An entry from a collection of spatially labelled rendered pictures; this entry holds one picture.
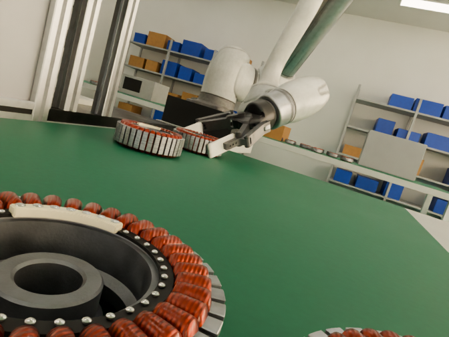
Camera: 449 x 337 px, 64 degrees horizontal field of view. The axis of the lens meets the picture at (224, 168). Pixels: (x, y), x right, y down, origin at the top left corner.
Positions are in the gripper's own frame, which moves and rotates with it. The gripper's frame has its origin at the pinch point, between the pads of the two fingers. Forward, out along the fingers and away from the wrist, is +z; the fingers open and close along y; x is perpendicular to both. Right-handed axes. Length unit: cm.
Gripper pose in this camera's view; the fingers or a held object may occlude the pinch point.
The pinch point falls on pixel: (198, 141)
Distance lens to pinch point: 77.3
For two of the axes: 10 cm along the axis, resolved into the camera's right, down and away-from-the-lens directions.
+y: -6.3, -3.0, 7.2
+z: -7.7, 3.8, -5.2
